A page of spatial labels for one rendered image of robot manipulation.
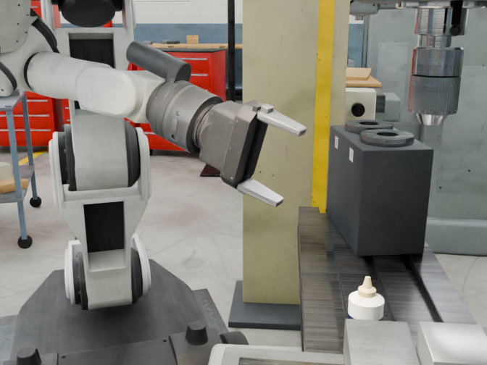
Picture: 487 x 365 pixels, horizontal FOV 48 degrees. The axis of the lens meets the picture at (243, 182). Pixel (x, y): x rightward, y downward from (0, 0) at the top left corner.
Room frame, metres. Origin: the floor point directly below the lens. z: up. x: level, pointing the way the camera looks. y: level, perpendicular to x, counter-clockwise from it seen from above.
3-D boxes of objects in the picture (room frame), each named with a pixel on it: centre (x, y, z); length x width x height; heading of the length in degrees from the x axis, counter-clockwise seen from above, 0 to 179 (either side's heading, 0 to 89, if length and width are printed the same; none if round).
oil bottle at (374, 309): (0.57, -0.14, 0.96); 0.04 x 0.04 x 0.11
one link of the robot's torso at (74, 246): (1.29, 0.35, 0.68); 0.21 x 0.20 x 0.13; 17
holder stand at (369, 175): (0.98, -0.24, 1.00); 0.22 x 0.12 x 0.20; 5
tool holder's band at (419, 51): (0.55, -0.19, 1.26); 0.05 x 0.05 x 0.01
